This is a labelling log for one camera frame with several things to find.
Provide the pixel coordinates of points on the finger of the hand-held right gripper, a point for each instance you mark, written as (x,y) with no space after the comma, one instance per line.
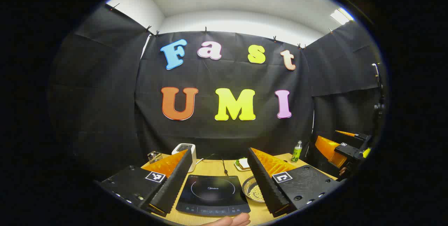
(327,147)
(353,135)

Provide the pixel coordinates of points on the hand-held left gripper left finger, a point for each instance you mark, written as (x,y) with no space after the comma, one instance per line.
(175,184)

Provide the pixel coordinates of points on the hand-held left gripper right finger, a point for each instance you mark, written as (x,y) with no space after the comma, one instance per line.
(266,184)

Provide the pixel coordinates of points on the black induction cooktop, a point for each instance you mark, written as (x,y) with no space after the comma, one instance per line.
(213,198)

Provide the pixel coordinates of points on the pile of soybeans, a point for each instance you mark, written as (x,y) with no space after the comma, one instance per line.
(254,192)

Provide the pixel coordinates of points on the sandwich with lettuce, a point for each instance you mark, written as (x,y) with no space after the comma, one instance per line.
(244,163)

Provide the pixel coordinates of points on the green label drink bottle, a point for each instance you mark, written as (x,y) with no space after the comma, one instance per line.
(296,154)

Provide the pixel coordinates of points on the white rectangular plate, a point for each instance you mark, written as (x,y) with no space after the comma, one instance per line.
(237,166)

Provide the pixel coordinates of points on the white toaster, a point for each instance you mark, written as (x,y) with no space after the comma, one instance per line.
(182,147)

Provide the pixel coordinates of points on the black stand pole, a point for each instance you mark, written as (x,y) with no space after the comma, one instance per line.
(379,89)

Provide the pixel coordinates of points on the black backdrop cloth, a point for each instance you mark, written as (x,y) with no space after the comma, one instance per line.
(227,138)

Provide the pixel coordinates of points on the small ceiling light panel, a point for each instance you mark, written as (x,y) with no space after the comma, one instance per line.
(341,16)

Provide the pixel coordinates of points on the row of black cloth clips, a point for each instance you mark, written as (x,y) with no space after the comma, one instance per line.
(205,29)

